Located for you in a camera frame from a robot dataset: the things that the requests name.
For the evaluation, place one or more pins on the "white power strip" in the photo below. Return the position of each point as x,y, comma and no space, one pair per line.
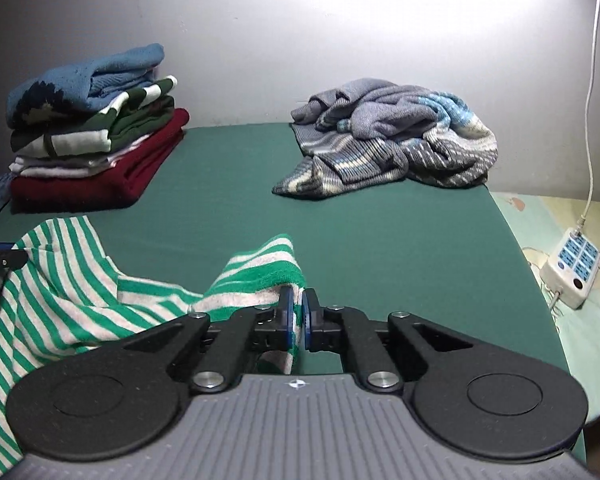
572,270

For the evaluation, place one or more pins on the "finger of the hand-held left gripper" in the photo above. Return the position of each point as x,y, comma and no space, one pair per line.
2,259

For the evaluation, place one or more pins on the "crumpled grey plaid garment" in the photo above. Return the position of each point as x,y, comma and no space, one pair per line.
380,145

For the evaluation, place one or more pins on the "dark red folded sweater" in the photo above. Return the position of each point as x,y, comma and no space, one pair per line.
90,187

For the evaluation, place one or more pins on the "green white folded shirt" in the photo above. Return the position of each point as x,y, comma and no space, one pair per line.
80,137

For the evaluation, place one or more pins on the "green white striped shirt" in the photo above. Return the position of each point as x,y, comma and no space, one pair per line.
70,310

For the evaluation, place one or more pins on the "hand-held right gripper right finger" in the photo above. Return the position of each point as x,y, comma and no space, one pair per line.
310,320

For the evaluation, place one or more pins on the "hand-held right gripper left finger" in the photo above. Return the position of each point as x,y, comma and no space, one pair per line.
286,315

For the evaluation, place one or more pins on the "white folded garment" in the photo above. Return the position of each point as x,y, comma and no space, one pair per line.
60,166

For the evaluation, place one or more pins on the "blue patterned folded sweater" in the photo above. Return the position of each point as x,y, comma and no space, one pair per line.
85,82

